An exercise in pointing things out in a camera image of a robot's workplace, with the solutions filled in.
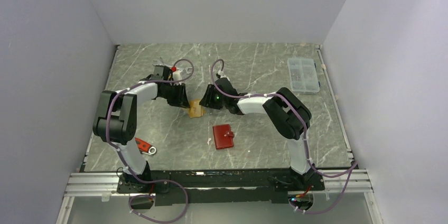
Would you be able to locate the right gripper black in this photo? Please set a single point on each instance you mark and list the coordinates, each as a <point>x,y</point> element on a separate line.
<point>207,100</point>

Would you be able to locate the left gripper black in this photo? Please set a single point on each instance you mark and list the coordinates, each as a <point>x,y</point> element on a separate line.
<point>182,100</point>

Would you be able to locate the gold VIP card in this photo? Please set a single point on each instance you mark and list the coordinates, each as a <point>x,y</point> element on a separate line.
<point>195,110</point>

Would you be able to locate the red leather card holder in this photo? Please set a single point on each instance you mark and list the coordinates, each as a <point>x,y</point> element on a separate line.
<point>223,136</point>

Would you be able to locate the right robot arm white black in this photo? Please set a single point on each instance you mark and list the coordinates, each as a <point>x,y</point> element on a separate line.
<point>288,114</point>

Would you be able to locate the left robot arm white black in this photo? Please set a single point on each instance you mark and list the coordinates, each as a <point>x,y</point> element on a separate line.
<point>116,116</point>

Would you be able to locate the silver open-end wrench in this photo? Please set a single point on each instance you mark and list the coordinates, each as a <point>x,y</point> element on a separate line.
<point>182,65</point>

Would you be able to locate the clear plastic compartment box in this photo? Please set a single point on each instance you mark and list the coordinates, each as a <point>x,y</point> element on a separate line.
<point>303,75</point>

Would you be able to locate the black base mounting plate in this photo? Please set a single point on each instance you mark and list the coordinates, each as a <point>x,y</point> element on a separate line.
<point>221,186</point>

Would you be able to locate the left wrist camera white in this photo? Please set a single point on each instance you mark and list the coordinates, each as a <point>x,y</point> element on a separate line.
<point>178,74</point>

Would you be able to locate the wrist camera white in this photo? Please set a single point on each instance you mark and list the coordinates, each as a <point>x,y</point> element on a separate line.
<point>220,74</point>
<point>178,74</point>

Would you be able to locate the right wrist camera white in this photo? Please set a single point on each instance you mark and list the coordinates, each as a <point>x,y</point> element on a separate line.
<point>220,74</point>

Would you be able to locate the red handled adjustable wrench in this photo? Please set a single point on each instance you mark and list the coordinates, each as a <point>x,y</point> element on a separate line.
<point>145,147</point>

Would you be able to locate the aluminium rail frame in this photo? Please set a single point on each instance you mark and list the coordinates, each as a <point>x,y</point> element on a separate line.
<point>105,184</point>

